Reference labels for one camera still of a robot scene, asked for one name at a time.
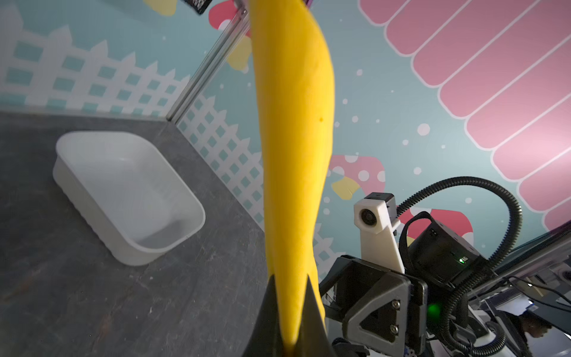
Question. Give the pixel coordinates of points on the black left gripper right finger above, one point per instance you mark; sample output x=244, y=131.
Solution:
x=312, y=338

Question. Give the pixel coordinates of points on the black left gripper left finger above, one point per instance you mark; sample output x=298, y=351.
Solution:
x=266, y=340

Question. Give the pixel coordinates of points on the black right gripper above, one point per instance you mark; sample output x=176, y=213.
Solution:
x=379, y=308

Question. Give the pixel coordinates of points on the yellow paper napkin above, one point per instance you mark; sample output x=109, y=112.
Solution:
x=295, y=87

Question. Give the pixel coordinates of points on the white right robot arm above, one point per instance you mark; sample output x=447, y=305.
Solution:
x=451, y=267

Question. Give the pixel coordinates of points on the white plastic tub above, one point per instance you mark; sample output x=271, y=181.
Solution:
x=128, y=193

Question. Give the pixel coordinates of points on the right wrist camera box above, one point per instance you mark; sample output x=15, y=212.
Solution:
x=375, y=217

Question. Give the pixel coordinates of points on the black mesh wall basket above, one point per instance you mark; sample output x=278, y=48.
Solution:
x=199, y=6

